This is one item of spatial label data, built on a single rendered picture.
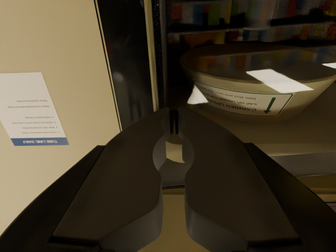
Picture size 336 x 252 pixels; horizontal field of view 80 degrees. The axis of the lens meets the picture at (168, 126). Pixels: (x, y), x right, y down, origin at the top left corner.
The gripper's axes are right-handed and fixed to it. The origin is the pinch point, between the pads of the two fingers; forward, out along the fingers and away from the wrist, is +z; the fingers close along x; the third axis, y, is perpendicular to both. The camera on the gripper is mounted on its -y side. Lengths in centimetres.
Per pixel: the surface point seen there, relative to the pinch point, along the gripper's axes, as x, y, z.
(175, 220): -0.2, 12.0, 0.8
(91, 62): -24, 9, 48
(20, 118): -54, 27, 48
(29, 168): -60, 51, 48
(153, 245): -2.3, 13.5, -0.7
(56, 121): -41, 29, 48
